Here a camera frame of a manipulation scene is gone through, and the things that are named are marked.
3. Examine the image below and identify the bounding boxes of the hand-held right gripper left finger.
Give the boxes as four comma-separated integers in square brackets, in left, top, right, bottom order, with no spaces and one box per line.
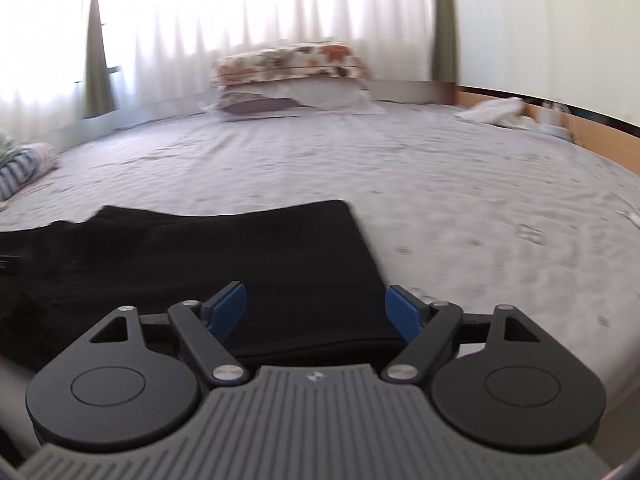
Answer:
[89,281,250,389]

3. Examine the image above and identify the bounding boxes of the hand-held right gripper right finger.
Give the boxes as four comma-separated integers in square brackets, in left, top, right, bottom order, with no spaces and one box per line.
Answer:
[380,284,547,387]

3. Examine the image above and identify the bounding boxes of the black pants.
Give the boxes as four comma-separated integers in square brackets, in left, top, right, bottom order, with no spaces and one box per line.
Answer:
[0,199,407,361]

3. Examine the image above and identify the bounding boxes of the blue striped folded cloth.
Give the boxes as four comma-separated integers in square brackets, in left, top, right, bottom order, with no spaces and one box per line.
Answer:
[0,142,60,202]

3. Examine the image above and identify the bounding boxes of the pale green folded cloth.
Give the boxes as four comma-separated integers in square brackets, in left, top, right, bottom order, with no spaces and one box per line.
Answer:
[0,132,21,167]

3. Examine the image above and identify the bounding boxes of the bed with grey patterned sheet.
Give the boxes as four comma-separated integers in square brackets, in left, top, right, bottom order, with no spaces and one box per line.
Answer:
[0,99,640,376]

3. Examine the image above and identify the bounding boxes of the crumpled white cloth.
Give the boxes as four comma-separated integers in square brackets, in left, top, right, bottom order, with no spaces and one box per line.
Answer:
[455,96,539,129]

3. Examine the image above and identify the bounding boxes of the green curtain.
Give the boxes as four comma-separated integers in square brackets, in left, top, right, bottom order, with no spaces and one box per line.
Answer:
[430,0,459,86]
[82,0,119,121]

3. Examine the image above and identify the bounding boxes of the white pillow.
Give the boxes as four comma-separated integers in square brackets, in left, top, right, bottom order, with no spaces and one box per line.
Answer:
[202,79,374,122]

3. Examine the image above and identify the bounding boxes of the white charger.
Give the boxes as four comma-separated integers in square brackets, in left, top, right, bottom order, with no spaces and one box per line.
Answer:
[537,105,574,142]

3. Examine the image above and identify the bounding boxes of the floral pillow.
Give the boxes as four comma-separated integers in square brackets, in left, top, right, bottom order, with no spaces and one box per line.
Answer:
[209,42,372,85]

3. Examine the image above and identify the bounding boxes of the sheer white curtain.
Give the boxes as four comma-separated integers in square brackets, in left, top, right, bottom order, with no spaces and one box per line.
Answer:
[0,0,442,127]

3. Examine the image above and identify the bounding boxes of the wooden bed frame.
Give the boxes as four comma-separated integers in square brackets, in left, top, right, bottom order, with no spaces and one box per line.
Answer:
[452,85,640,177]

